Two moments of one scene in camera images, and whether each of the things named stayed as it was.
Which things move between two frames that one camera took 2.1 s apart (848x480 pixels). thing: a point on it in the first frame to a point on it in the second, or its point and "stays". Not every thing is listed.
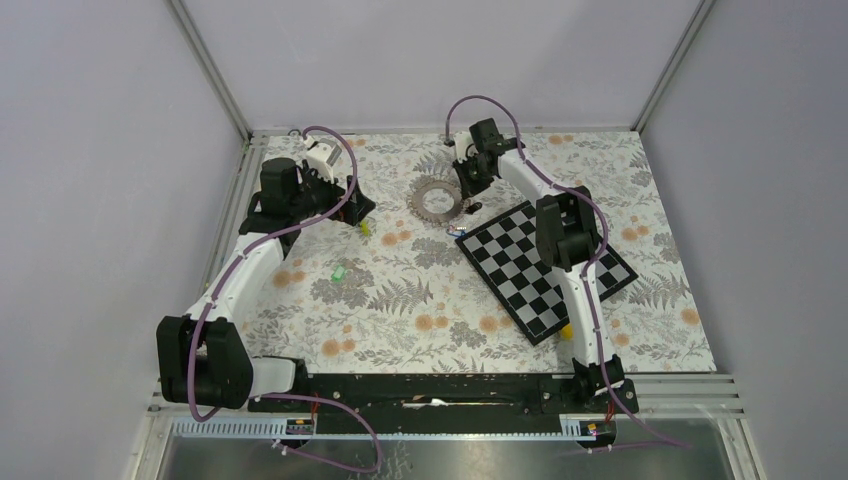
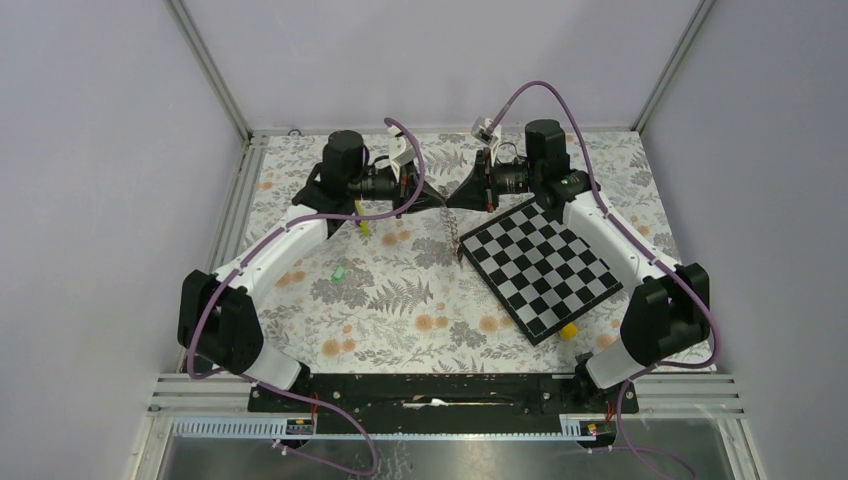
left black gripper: x=352 y=209 to x=406 y=188
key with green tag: x=338 y=273 stays
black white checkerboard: x=506 y=253 stays
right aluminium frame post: x=677 y=57 stays
